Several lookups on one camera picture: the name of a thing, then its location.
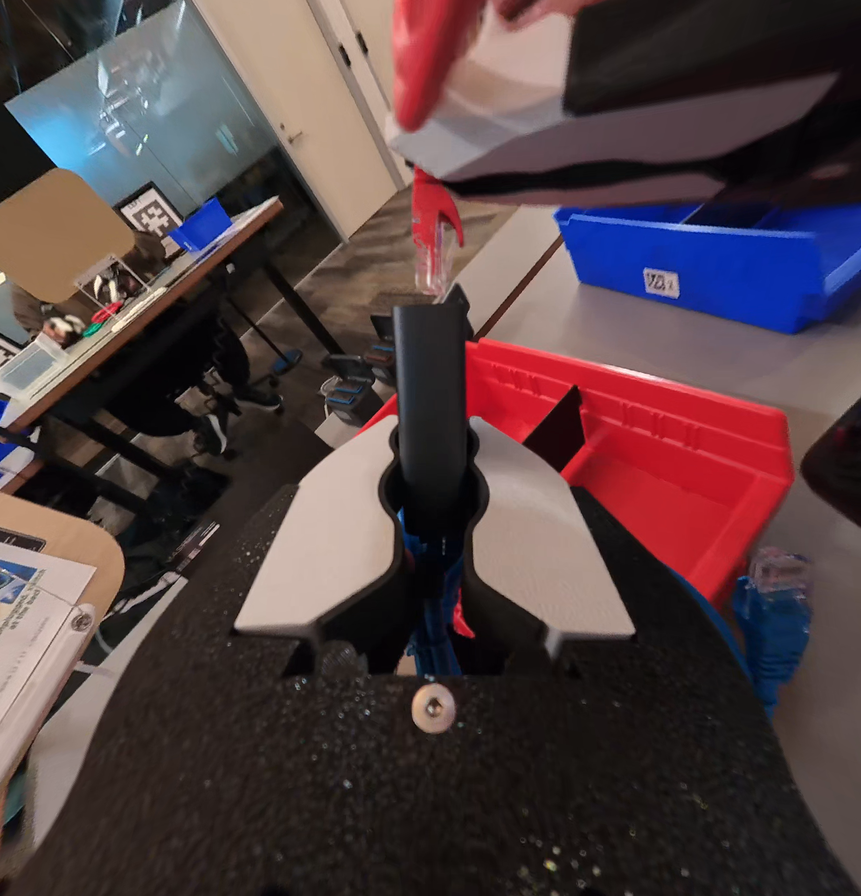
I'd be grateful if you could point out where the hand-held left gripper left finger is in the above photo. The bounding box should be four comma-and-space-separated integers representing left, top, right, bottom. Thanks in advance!
232, 420, 410, 678

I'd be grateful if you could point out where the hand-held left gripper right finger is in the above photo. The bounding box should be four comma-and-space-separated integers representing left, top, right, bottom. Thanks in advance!
460, 415, 637, 678

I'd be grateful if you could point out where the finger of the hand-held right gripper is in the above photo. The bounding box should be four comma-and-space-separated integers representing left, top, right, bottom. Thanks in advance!
387, 14, 841, 182
444, 164, 732, 207

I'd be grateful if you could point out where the red plastic bin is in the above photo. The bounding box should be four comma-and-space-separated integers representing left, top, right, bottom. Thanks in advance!
364, 339, 795, 610

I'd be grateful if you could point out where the red ethernet cable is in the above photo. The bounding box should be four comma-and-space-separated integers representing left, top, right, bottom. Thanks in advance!
392, 0, 489, 296

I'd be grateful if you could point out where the blue plastic bin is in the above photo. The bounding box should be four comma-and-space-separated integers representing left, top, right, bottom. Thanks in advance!
553, 203, 861, 336

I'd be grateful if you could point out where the black ethernet adapter box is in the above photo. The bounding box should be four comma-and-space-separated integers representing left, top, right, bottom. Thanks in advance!
392, 283, 475, 554

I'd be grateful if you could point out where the blue ethernet cable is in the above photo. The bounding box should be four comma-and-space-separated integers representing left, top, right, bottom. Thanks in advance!
399, 511, 816, 723

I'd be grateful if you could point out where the black bin divider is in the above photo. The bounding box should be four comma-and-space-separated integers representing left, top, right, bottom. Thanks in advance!
523, 385, 588, 471

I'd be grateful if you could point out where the tan sheet holder board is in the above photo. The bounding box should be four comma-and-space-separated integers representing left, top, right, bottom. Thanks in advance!
0, 486, 127, 896

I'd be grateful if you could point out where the white door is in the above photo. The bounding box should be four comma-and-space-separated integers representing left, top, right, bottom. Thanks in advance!
196, 0, 403, 242

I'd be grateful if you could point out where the printed instruction sheet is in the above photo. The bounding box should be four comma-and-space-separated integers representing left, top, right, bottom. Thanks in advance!
0, 535, 99, 771

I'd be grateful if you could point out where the wooden edged background table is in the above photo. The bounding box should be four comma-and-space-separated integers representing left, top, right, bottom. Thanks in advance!
0, 196, 347, 505

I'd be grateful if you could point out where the white stand base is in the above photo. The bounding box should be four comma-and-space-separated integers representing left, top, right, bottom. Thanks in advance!
25, 574, 188, 848

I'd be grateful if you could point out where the blue plastic crate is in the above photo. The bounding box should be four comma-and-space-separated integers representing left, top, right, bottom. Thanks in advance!
0, 388, 38, 491

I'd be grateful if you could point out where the clear acrylic stand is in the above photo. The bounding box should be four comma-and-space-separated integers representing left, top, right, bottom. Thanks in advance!
74, 255, 152, 312

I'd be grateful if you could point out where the clear plastic container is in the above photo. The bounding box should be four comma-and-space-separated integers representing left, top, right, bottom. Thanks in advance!
0, 335, 69, 401

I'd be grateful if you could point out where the small blue bin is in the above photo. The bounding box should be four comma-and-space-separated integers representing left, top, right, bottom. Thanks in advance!
168, 198, 233, 253

